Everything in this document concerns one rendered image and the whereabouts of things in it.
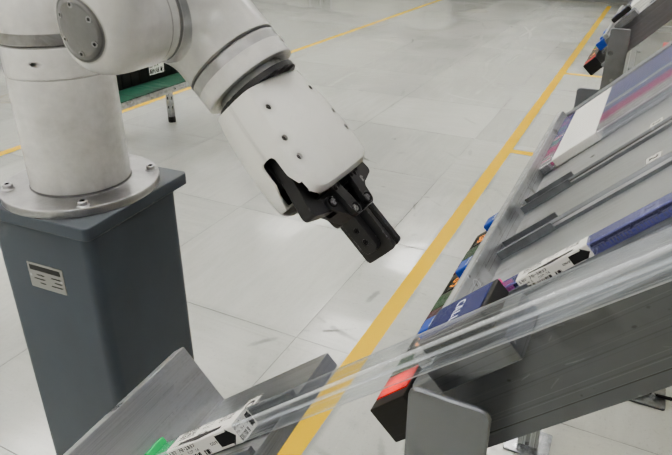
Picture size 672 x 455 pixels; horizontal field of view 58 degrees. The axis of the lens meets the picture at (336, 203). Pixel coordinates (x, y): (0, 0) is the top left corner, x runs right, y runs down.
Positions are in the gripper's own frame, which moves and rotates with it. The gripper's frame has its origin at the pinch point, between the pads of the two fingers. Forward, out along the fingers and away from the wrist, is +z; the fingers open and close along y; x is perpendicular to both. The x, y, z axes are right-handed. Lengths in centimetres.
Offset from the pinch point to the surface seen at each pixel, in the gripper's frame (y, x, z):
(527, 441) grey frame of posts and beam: -61, -44, 62
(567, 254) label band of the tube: 1.1, 12.9, 9.0
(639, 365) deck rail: 10.5, 15.9, 13.2
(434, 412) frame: 14.8, 5.9, 9.1
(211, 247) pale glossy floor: -101, -125, -15
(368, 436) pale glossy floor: -49, -67, 42
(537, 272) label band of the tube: 1.2, 10.2, 9.1
